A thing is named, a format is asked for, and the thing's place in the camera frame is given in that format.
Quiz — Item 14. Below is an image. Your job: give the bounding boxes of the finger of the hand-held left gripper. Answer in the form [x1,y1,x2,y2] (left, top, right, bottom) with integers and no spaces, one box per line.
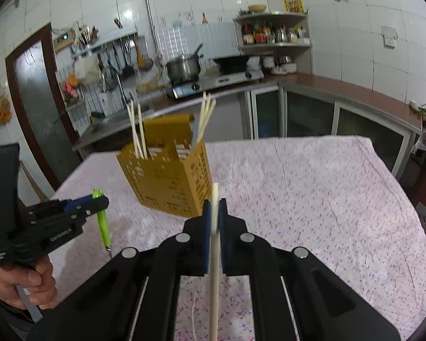
[64,195,95,212]
[69,197,110,221]

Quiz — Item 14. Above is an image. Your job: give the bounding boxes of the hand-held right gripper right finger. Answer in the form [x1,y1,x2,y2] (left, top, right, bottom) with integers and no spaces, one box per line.
[219,199,400,341]

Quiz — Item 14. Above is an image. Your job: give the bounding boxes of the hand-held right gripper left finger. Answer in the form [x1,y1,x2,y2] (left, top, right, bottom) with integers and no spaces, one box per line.
[26,201,212,341]

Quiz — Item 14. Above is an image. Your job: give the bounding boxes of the green pen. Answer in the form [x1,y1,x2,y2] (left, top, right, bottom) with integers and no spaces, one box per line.
[93,189,113,251]

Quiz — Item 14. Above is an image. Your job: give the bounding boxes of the yellow perforated utensil holder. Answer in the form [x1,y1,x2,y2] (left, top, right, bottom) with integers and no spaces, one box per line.
[116,114,214,218]

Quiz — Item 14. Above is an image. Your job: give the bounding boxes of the cup of kitchen utensils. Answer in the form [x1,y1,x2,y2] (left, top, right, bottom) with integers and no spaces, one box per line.
[73,23,100,49]

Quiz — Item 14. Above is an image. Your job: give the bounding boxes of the person's left hand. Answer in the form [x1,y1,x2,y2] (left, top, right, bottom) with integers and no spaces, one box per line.
[0,255,59,309]

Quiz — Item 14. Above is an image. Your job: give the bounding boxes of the floral pink tablecloth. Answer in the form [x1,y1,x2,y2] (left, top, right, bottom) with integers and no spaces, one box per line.
[48,135,426,341]

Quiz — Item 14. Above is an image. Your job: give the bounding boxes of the steel sink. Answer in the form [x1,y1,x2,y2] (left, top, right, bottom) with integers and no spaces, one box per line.
[89,108,143,129]

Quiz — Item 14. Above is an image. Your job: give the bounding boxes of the dark door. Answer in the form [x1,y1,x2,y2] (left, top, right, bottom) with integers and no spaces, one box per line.
[5,23,81,192]

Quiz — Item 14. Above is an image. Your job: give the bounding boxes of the steel faucet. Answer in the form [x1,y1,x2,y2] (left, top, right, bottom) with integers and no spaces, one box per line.
[101,69,136,109]

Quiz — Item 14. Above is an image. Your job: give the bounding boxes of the white hanging bag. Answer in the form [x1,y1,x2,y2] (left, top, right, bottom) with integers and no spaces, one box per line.
[74,57,100,81]

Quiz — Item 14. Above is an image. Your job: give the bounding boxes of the steel gas stove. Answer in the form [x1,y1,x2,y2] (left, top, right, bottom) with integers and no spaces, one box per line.
[167,69,265,99]

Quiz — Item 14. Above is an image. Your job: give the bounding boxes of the steel cooking pot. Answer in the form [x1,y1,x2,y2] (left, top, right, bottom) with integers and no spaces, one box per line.
[166,55,201,82]

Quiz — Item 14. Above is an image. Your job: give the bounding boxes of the kitchen counter cabinet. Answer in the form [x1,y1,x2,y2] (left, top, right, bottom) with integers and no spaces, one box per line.
[73,73,423,182]

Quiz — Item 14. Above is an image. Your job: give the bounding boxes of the black wok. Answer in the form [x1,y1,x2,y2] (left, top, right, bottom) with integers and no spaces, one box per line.
[213,55,251,74]

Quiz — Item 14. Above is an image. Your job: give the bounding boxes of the stack of white dishes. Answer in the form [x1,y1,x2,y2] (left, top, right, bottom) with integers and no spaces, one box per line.
[248,55,298,75]

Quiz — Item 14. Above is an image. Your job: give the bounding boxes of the white splash guard panel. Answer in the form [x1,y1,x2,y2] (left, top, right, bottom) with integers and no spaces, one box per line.
[156,21,237,65]

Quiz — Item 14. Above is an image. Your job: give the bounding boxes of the row of condiment bottles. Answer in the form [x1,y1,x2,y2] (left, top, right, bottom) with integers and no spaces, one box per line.
[241,23,310,45]

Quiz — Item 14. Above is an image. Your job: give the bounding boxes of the white corner shelf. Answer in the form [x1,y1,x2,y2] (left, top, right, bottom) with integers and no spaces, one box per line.
[233,12,313,75]

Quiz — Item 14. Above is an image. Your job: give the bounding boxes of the thin white cord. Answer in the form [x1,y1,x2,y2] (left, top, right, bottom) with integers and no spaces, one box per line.
[191,291,200,341]

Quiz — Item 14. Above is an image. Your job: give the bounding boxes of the wire rack with colourful things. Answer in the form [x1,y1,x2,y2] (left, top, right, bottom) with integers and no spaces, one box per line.
[59,73,84,111]

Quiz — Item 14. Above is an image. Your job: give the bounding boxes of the wall rack with hanging utensils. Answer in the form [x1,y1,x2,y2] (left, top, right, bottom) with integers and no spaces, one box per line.
[70,30,153,79]

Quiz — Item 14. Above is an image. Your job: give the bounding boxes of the yellowed wall power box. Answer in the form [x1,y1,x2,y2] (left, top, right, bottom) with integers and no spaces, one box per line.
[53,32,74,52]

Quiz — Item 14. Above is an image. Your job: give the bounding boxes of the metal wall pipe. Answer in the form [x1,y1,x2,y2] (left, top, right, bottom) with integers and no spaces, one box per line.
[142,0,159,56]

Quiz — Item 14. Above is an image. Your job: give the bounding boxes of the white wall socket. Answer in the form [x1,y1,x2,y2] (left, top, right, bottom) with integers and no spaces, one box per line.
[381,26,399,49]

